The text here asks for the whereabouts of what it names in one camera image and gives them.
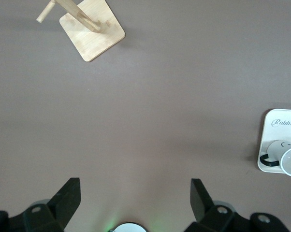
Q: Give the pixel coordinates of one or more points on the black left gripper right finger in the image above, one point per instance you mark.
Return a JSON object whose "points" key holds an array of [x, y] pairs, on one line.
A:
{"points": [[208, 215]]}

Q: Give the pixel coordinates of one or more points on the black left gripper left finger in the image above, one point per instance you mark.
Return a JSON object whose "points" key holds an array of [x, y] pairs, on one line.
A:
{"points": [[56, 212]]}

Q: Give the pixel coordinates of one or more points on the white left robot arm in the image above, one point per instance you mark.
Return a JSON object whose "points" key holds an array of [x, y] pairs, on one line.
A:
{"points": [[131, 228]]}

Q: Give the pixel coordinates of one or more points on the wooden cup hanging stand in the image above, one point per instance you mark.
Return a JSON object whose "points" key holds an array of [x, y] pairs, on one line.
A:
{"points": [[92, 46]]}

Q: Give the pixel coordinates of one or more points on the cream tray with rabbit print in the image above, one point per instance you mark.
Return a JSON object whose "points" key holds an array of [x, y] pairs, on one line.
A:
{"points": [[280, 133]]}

